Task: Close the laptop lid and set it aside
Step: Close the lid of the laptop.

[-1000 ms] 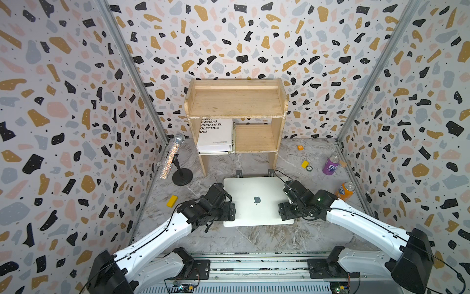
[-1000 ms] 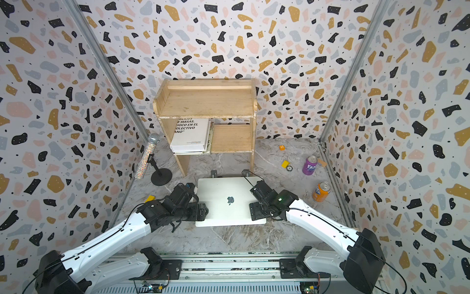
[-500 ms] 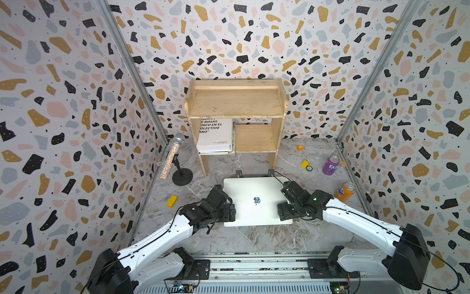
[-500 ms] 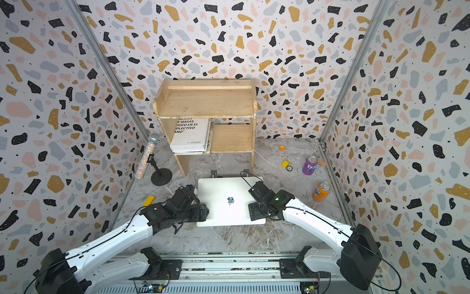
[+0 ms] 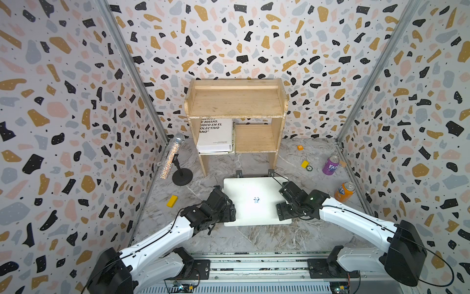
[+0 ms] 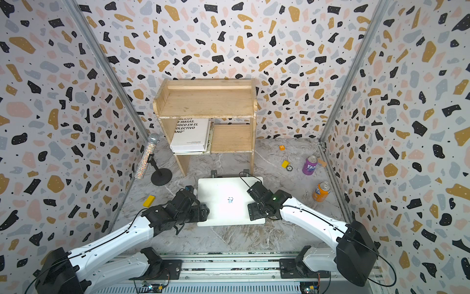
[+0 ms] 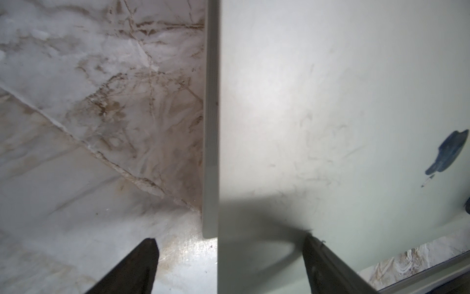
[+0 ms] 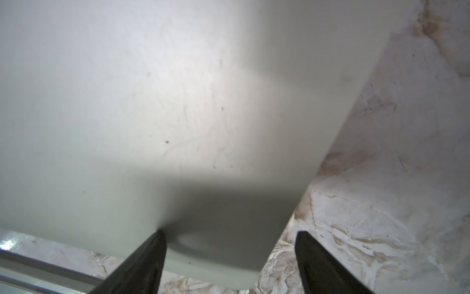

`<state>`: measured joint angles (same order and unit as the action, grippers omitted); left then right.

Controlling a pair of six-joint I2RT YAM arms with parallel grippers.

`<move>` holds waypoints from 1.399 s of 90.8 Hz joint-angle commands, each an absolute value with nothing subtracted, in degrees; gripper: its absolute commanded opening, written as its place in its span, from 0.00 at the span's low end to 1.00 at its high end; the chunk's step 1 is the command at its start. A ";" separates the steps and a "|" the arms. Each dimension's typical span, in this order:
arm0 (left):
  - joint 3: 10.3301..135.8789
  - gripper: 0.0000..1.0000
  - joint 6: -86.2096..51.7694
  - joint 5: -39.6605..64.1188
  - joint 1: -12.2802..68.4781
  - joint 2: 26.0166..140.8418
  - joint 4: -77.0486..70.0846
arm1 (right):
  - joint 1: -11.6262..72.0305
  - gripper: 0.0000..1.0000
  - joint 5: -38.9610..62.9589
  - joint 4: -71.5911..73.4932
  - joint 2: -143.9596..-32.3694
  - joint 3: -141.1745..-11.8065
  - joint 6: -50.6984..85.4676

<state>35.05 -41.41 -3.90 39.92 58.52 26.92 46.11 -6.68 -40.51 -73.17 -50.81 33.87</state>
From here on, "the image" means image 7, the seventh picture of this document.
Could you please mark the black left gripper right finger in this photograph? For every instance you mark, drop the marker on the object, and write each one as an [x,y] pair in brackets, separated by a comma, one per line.
[327,273]

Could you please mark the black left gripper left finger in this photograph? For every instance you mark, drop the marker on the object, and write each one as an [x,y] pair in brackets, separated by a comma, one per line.
[135,274]

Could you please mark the silver laptop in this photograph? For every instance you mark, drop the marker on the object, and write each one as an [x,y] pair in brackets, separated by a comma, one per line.
[345,120]

